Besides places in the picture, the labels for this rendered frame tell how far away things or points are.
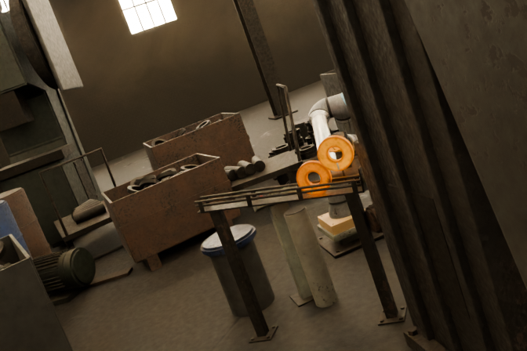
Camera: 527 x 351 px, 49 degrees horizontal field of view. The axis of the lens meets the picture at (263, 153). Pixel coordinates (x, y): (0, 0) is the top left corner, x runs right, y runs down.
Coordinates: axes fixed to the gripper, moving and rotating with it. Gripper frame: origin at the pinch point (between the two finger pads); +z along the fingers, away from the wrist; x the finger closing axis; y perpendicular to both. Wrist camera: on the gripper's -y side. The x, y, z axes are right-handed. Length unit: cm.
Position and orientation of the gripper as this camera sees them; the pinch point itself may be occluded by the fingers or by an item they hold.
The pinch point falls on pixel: (334, 149)
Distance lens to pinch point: 248.1
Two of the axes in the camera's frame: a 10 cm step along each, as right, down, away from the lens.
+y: -2.3, -9.7, 0.8
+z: -3.9, 0.2, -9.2
